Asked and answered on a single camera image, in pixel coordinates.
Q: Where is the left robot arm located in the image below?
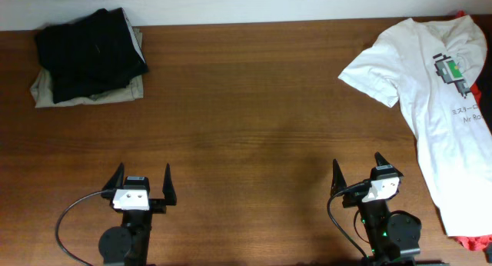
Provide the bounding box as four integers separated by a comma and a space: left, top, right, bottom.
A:
98, 164, 177, 265

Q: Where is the white printed t-shirt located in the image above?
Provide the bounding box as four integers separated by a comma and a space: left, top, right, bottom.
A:
340, 16, 491, 237

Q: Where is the black folded garment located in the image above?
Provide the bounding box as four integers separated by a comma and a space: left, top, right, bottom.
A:
34, 7, 149, 105

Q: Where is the red t-shirt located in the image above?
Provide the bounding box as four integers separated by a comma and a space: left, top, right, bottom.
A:
453, 10, 492, 252

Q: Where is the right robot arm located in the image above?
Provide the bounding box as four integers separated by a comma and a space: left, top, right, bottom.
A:
327, 152, 422, 265

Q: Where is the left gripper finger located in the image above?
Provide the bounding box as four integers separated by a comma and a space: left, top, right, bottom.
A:
102, 162, 125, 191
162, 164, 178, 206

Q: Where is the beige folded garment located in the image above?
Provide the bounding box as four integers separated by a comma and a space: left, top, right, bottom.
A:
30, 27, 145, 108

